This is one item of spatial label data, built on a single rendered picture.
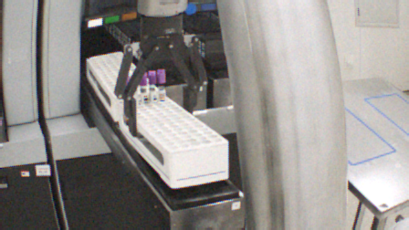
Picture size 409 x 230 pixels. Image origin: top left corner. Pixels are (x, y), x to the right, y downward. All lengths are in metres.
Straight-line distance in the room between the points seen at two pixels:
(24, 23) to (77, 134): 0.34
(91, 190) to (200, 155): 0.57
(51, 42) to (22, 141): 0.26
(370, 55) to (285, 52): 3.00
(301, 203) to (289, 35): 0.13
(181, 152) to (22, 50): 0.61
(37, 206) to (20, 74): 0.36
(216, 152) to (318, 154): 0.56
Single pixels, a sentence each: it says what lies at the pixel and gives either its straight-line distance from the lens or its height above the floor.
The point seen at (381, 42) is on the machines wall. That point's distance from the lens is 3.52.
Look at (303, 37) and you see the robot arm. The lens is 0.49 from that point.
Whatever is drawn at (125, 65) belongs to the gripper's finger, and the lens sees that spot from 1.12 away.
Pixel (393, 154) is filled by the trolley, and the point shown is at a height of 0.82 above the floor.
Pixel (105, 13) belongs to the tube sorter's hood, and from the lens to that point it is 1.48.
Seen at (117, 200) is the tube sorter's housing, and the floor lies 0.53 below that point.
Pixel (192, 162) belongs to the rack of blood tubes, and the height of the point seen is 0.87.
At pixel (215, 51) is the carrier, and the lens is 1.62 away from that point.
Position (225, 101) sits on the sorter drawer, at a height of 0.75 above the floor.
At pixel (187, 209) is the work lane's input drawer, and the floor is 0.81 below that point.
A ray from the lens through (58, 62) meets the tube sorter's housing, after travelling 1.50.
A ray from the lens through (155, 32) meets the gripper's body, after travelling 1.10.
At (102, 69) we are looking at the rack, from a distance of 1.48.
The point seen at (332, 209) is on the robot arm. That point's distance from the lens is 0.52.
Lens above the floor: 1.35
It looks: 23 degrees down
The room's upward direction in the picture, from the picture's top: 1 degrees clockwise
